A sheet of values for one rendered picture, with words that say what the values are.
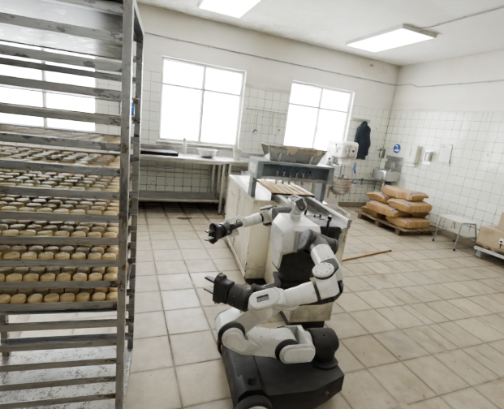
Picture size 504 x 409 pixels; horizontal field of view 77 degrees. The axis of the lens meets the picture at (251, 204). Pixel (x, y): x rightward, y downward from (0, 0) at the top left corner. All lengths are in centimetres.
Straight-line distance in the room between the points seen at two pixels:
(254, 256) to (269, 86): 379
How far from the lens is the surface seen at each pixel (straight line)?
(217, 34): 586
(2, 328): 160
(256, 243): 291
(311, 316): 257
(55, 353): 217
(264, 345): 188
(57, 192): 133
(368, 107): 722
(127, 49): 123
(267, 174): 285
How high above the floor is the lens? 145
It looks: 14 degrees down
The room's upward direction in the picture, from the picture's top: 7 degrees clockwise
